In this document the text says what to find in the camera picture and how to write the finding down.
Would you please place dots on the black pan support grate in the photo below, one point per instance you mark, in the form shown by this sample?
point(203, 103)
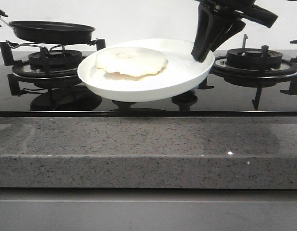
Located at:
point(47, 69)

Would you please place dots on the black glass cooktop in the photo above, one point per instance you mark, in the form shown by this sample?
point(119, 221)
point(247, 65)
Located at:
point(26, 93)

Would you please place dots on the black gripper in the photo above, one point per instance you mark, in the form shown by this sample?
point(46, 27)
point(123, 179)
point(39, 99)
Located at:
point(212, 32)

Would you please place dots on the black frying pan mint handle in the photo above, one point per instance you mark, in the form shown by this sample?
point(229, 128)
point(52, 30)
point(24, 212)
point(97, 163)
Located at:
point(52, 32)

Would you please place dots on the fried egg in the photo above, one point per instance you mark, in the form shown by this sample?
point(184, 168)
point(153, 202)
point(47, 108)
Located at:
point(129, 63)

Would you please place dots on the white plate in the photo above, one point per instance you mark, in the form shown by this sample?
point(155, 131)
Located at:
point(183, 73)

